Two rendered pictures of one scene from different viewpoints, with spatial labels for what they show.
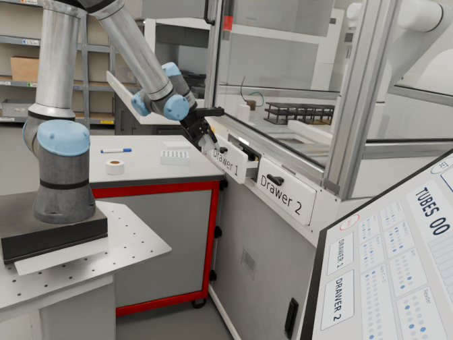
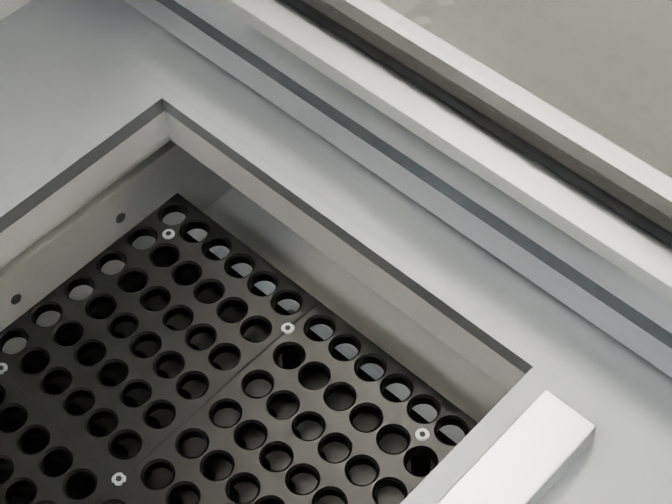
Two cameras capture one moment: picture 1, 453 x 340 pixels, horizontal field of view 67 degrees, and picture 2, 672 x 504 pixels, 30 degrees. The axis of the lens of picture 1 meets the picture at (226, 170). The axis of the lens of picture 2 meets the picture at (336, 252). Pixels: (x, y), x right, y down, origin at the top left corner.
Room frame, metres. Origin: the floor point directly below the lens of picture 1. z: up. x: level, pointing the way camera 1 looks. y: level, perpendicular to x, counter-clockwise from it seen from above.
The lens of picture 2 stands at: (1.33, -0.35, 1.34)
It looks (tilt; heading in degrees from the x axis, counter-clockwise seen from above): 54 degrees down; 162
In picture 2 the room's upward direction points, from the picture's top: 3 degrees counter-clockwise
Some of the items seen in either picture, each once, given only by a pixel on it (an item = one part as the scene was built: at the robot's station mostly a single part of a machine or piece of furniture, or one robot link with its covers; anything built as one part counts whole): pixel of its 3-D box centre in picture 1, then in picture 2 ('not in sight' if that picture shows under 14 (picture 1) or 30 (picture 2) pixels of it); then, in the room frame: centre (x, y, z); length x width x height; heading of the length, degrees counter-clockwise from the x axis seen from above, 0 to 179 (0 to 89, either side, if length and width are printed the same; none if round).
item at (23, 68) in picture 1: (32, 69); not in sight; (4.41, 2.61, 0.72); 0.41 x 0.32 x 0.28; 112
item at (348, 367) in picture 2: not in sight; (303, 318); (1.05, -0.27, 0.90); 0.18 x 0.02 x 0.01; 26
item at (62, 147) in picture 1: (63, 150); not in sight; (0.81, 0.41, 0.99); 0.13 x 0.12 x 0.14; 42
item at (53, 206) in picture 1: (65, 193); not in sight; (0.80, 0.41, 0.87); 0.15 x 0.15 x 0.10
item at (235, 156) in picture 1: (227, 156); not in sight; (1.26, 0.00, 0.87); 0.29 x 0.02 x 0.11; 26
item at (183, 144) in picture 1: (176, 145); not in sight; (1.69, 0.27, 0.77); 0.13 x 0.09 x 0.02; 117
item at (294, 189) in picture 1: (282, 188); not in sight; (1.01, -0.18, 0.87); 0.29 x 0.02 x 0.11; 26
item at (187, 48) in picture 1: (191, 59); not in sight; (2.98, 0.40, 1.13); 1.78 x 1.14 x 0.45; 26
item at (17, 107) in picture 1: (21, 108); not in sight; (4.35, 2.75, 0.22); 0.40 x 0.30 x 0.17; 112
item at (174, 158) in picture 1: (174, 158); not in sight; (1.45, 0.24, 0.78); 0.12 x 0.08 x 0.04; 101
